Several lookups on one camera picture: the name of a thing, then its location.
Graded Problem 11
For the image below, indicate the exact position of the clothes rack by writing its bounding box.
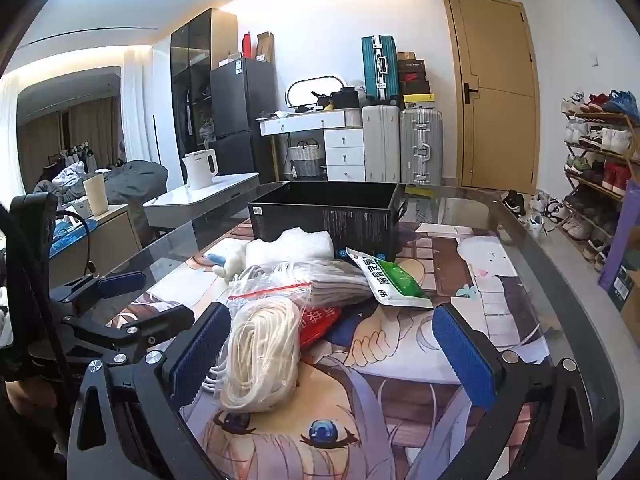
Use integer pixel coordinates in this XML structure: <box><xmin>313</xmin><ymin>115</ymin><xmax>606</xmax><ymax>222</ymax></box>
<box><xmin>42</xmin><ymin>141</ymin><xmax>96</xmax><ymax>176</ymax></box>

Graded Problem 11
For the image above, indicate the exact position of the white curtain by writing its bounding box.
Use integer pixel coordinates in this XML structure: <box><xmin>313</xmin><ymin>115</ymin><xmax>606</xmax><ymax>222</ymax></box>
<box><xmin>121</xmin><ymin>50</ymin><xmax>153</xmax><ymax>166</ymax></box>

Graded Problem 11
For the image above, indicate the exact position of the black bag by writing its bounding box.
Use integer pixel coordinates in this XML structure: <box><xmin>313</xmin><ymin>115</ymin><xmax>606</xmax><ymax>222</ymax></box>
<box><xmin>332</xmin><ymin>87</ymin><xmax>361</xmax><ymax>109</ymax></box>

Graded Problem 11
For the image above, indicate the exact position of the white foam wrap roll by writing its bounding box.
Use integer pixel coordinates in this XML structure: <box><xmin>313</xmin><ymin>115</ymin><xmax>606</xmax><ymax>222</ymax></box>
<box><xmin>245</xmin><ymin>227</ymin><xmax>335</xmax><ymax>268</ymax></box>

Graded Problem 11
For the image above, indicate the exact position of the beige low cabinet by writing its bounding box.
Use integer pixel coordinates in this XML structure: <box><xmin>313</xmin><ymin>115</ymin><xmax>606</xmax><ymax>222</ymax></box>
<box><xmin>50</xmin><ymin>204</ymin><xmax>143</xmax><ymax>281</ymax></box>

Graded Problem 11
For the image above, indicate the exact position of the oval vanity mirror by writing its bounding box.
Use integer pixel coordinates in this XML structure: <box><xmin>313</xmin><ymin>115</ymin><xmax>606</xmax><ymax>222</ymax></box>
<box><xmin>286</xmin><ymin>75</ymin><xmax>347</xmax><ymax>110</ymax></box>

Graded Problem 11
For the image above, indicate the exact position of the shoe rack with shoes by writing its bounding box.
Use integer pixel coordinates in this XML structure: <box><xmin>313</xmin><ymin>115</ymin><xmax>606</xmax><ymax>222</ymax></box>
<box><xmin>560</xmin><ymin>90</ymin><xmax>640</xmax><ymax>273</ymax></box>

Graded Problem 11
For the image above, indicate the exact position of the white and blue plush toy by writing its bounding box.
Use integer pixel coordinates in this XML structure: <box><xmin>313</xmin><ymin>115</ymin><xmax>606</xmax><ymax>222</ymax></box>
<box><xmin>202</xmin><ymin>252</ymin><xmax>246</xmax><ymax>281</ymax></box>

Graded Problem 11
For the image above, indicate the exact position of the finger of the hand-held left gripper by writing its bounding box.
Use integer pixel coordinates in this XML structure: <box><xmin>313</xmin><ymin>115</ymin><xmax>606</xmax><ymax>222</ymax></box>
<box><xmin>50</xmin><ymin>270</ymin><xmax>148</xmax><ymax>313</ymax></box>
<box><xmin>60</xmin><ymin>302</ymin><xmax>196</xmax><ymax>363</ymax></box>

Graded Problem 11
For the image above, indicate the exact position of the zip bag of white rope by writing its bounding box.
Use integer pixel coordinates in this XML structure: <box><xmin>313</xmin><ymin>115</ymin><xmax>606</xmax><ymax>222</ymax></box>
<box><xmin>227</xmin><ymin>259</ymin><xmax>376</xmax><ymax>316</ymax></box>

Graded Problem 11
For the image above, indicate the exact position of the black sneaker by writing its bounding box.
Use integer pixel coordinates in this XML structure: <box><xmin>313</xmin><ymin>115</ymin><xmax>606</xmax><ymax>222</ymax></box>
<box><xmin>501</xmin><ymin>190</ymin><xmax>526</xmax><ymax>217</ymax></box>

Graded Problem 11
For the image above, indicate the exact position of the green and white packet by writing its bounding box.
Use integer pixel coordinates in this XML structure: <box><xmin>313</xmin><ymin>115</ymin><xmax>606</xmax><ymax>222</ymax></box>
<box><xmin>345</xmin><ymin>246</ymin><xmax>435</xmax><ymax>310</ymax></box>

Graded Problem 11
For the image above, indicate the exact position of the printed cartoon desk mat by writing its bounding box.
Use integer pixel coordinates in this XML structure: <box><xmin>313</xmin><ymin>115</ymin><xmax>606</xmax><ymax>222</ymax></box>
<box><xmin>107</xmin><ymin>220</ymin><xmax>553</xmax><ymax>480</ymax></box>

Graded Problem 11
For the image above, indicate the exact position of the white side table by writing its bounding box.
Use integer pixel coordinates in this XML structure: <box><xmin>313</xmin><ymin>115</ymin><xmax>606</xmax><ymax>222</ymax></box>
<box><xmin>142</xmin><ymin>172</ymin><xmax>261</xmax><ymax>236</ymax></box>

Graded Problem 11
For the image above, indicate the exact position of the purple box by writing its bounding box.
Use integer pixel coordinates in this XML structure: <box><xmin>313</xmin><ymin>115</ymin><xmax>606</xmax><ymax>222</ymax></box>
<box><xmin>597</xmin><ymin>180</ymin><xmax>640</xmax><ymax>311</ymax></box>

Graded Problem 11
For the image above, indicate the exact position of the white vanity desk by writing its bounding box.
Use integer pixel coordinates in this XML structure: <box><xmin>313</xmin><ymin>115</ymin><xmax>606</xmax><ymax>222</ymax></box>
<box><xmin>257</xmin><ymin>110</ymin><xmax>366</xmax><ymax>182</ymax></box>

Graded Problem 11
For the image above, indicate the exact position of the dark grey refrigerator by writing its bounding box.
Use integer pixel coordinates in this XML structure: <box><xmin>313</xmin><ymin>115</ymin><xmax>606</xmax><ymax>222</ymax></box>
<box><xmin>210</xmin><ymin>58</ymin><xmax>278</xmax><ymax>186</ymax></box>

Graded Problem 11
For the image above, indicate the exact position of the black cardboard box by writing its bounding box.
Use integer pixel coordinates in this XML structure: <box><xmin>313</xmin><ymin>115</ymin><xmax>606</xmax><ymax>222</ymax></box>
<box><xmin>247</xmin><ymin>181</ymin><xmax>408</xmax><ymax>263</ymax></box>

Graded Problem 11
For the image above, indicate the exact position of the red and white packet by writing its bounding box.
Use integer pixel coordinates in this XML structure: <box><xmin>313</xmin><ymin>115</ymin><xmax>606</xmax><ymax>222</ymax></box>
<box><xmin>299</xmin><ymin>305</ymin><xmax>343</xmax><ymax>348</ymax></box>

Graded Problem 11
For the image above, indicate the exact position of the white cord coil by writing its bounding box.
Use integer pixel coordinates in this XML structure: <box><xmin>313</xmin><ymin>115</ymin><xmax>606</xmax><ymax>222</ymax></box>
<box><xmin>202</xmin><ymin>296</ymin><xmax>303</xmax><ymax>413</ymax></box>

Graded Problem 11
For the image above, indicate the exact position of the white electric kettle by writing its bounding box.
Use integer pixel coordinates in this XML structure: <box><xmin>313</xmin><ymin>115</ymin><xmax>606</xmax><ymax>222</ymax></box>
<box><xmin>181</xmin><ymin>148</ymin><xmax>218</xmax><ymax>191</ymax></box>

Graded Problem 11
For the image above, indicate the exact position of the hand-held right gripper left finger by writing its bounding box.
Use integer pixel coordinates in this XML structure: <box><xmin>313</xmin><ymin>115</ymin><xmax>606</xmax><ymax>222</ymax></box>
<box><xmin>67</xmin><ymin>302</ymin><xmax>233</xmax><ymax>480</ymax></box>

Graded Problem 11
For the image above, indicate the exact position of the grey woven basket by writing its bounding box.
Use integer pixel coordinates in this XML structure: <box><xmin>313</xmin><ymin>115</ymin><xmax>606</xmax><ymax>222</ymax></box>
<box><xmin>287</xmin><ymin>142</ymin><xmax>328</xmax><ymax>179</ymax></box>

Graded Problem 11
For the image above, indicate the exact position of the wooden shoe rack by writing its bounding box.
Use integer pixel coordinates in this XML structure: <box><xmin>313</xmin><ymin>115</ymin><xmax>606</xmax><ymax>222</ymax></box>
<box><xmin>562</xmin><ymin>107</ymin><xmax>640</xmax><ymax>271</ymax></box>

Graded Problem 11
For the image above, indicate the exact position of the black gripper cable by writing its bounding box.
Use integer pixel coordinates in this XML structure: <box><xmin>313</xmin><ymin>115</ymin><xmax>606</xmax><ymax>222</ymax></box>
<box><xmin>57</xmin><ymin>212</ymin><xmax>98</xmax><ymax>277</ymax></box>

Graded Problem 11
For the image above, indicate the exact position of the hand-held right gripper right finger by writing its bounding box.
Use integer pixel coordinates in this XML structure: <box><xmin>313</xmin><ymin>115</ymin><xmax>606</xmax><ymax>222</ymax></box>
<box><xmin>432</xmin><ymin>302</ymin><xmax>601</xmax><ymax>480</ymax></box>

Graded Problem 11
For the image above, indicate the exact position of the teal suitcase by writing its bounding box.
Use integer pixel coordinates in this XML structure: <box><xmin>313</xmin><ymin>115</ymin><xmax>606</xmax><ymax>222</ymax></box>
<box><xmin>361</xmin><ymin>35</ymin><xmax>399</xmax><ymax>106</ymax></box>

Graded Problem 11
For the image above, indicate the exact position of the wooden door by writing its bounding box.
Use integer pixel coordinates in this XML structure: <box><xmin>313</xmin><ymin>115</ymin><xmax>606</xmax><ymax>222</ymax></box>
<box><xmin>441</xmin><ymin>0</ymin><xmax>541</xmax><ymax>195</ymax></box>

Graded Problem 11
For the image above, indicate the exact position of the white sneakers pair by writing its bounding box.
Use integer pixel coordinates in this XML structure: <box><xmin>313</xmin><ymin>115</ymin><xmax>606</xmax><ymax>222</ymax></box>
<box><xmin>525</xmin><ymin>191</ymin><xmax>571</xmax><ymax>238</ymax></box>

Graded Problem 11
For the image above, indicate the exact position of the silver suitcase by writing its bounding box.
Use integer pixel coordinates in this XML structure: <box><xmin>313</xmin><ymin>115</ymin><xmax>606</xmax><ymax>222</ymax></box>
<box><xmin>399</xmin><ymin>107</ymin><xmax>444</xmax><ymax>186</ymax></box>

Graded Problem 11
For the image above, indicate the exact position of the stack of shoe boxes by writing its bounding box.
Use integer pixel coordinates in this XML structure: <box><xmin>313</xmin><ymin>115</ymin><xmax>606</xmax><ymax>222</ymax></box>
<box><xmin>396</xmin><ymin>51</ymin><xmax>432</xmax><ymax>109</ymax></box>

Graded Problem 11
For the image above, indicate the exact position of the beige cylinder container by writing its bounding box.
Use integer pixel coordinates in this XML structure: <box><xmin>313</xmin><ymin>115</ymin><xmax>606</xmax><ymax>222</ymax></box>
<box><xmin>82</xmin><ymin>174</ymin><xmax>110</xmax><ymax>217</ymax></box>

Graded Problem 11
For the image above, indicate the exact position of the black glass cabinet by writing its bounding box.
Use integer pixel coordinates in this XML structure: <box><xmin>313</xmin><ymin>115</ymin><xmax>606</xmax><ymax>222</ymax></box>
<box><xmin>170</xmin><ymin>7</ymin><xmax>238</xmax><ymax>186</ymax></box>

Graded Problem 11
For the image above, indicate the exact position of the white suitcase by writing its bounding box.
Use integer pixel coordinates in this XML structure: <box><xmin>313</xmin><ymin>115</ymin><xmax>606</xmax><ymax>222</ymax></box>
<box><xmin>361</xmin><ymin>105</ymin><xmax>402</xmax><ymax>183</ymax></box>

